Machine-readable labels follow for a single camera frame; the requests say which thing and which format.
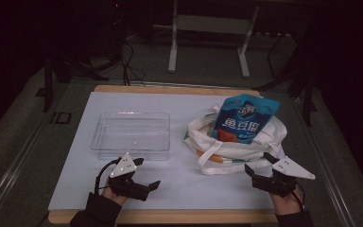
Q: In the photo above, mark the clear plastic container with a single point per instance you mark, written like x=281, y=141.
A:
x=130, y=135

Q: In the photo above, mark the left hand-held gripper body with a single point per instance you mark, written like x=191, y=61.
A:
x=123, y=167

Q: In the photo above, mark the orange and white tube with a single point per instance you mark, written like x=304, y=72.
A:
x=212, y=158

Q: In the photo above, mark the person's left hand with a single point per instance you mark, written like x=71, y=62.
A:
x=116, y=197

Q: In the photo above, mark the white table mat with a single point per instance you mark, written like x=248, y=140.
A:
x=176, y=184

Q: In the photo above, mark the black floor bracket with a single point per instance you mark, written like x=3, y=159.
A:
x=53, y=117

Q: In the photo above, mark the white metal stand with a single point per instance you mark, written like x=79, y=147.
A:
x=214, y=24

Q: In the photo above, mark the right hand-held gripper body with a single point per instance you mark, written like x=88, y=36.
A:
x=291, y=169

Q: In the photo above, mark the black tripod stand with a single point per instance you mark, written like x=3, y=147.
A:
x=48, y=82
x=307, y=101

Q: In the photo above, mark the white cloth tote bag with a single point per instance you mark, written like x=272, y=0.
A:
x=233, y=150

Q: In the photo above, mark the person's right hand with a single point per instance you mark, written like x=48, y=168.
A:
x=285, y=203

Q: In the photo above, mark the blue snack packet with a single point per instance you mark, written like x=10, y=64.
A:
x=245, y=119

